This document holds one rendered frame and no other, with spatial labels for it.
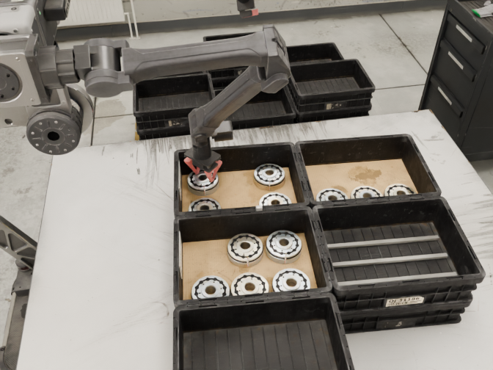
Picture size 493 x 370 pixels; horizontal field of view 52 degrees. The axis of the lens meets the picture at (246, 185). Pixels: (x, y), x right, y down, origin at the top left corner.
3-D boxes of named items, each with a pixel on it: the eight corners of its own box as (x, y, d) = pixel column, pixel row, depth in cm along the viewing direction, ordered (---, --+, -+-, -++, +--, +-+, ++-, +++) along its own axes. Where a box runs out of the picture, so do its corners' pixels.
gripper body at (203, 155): (197, 147, 165) (195, 129, 160) (221, 159, 160) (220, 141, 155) (183, 158, 161) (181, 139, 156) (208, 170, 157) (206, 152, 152)
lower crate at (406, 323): (325, 338, 142) (329, 315, 134) (305, 255, 164) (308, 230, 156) (462, 325, 145) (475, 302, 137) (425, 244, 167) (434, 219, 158)
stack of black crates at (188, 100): (146, 183, 270) (132, 113, 239) (145, 147, 292) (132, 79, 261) (221, 174, 275) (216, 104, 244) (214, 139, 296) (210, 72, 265)
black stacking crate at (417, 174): (308, 231, 157) (311, 205, 149) (292, 168, 178) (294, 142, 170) (433, 222, 159) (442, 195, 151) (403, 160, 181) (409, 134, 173)
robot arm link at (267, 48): (288, 13, 107) (296, 56, 105) (284, 46, 121) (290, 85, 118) (76, 40, 106) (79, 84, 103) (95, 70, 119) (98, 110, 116)
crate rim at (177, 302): (174, 311, 125) (172, 305, 124) (174, 222, 147) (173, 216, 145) (332, 296, 128) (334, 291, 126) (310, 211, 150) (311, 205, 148)
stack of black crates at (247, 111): (221, 173, 275) (218, 122, 252) (214, 139, 297) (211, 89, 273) (293, 164, 280) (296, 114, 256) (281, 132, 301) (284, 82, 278)
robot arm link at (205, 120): (267, 34, 115) (274, 77, 112) (287, 38, 118) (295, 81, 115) (183, 111, 149) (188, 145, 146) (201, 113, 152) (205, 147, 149)
